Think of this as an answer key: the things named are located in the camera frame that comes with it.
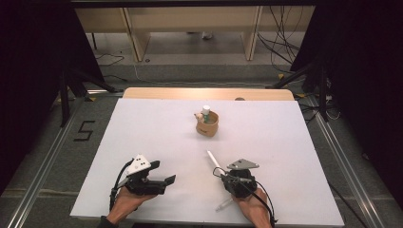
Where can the light wooden desk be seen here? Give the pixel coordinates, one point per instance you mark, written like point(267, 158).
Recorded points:
point(190, 19)

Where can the white board mat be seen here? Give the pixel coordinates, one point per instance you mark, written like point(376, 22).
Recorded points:
point(158, 126)

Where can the wooden pen holder cup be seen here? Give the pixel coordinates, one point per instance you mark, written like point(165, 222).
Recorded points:
point(207, 129)

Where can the black curtain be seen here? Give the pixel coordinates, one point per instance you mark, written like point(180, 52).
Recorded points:
point(364, 63)
point(28, 63)

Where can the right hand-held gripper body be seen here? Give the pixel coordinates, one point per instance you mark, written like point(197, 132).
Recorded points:
point(242, 164)

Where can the green and white glue stick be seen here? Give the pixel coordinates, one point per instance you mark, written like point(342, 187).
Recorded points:
point(206, 110)

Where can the white pen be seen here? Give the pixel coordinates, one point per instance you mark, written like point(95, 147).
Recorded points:
point(213, 159)

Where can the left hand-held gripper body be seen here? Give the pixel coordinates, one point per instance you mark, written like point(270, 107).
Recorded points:
point(138, 164)

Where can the black tape floor mark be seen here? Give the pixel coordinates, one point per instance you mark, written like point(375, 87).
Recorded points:
point(81, 139)

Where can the aluminium floor rail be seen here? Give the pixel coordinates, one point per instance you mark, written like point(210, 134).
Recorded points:
point(41, 177)
point(348, 177)

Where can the wooden table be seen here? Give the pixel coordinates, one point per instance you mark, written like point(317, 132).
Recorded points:
point(190, 93)

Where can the person's left hand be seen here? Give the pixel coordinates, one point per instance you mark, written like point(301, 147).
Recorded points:
point(126, 202)

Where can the person's right hand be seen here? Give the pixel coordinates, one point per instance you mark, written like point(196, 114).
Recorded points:
point(253, 209)

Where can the black tripod stand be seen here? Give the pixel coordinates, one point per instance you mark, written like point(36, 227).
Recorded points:
point(322, 95)
point(64, 101)

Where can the clear pen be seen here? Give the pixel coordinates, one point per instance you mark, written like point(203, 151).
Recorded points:
point(223, 205)

